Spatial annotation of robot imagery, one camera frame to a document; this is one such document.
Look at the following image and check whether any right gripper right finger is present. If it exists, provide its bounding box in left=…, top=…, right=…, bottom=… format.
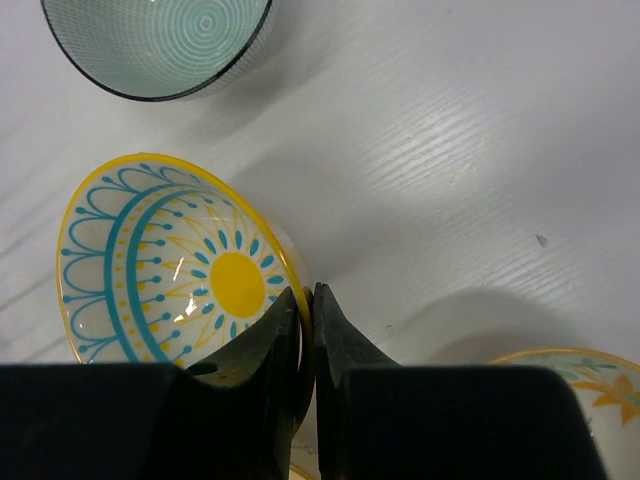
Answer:
left=313, top=283, right=606, bottom=479

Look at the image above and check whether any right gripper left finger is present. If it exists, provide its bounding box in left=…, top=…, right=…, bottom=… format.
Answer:
left=1, top=291, right=299, bottom=479

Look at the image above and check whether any yellow blue sun bowl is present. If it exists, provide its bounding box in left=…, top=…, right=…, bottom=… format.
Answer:
left=56, top=153, right=314, bottom=424

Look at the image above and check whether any leaf patterned white bowl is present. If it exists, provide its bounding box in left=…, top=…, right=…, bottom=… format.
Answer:
left=494, top=347, right=640, bottom=479

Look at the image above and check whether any tan orange bowl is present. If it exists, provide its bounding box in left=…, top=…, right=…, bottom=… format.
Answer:
left=288, top=464, right=316, bottom=480

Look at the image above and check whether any teal ceramic bowl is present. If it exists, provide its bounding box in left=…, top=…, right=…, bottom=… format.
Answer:
left=41, top=0, right=280, bottom=102

